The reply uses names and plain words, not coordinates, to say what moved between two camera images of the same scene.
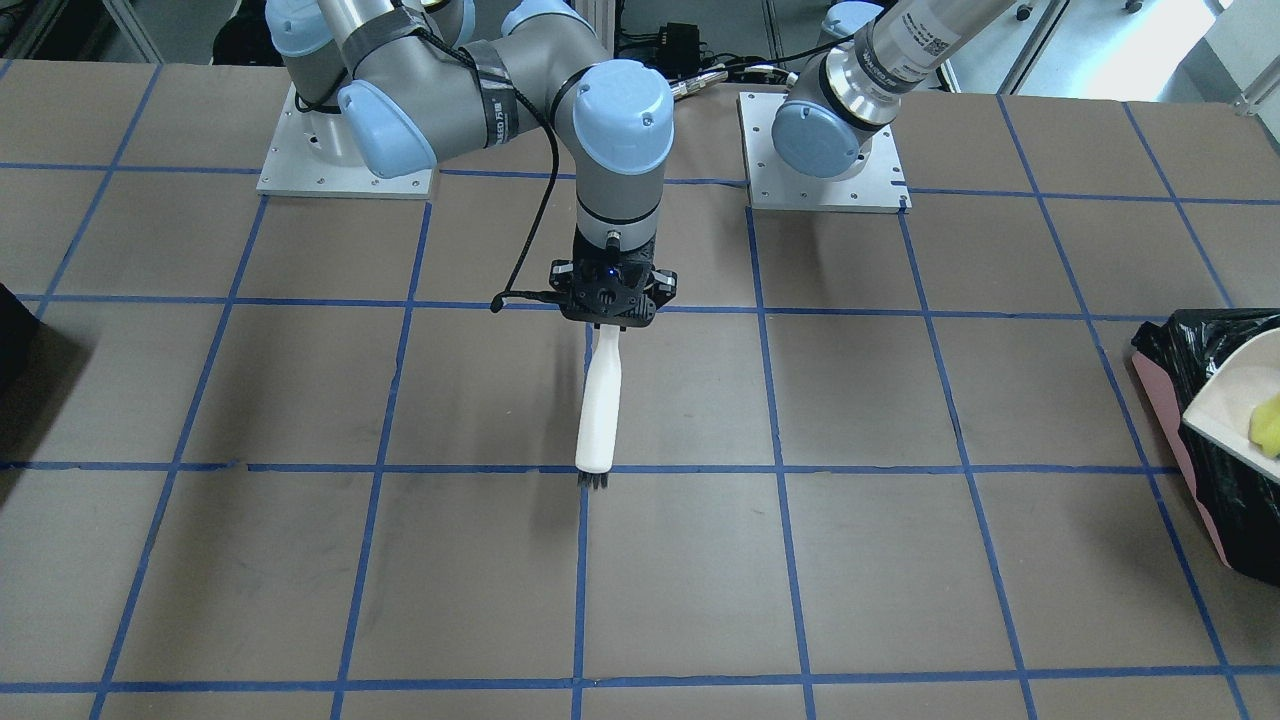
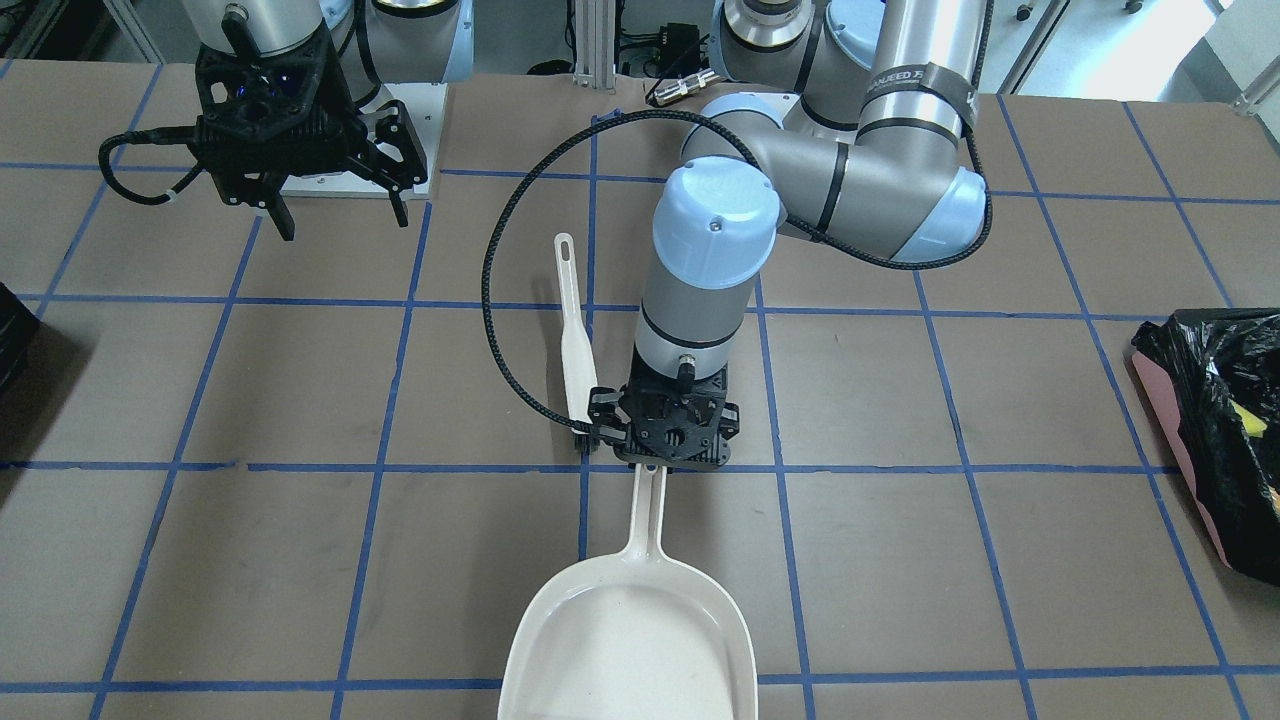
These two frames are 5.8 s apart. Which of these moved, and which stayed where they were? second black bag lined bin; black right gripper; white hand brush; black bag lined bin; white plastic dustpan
Moved: white hand brush; black right gripper; white plastic dustpan
Stayed: black bag lined bin; second black bag lined bin
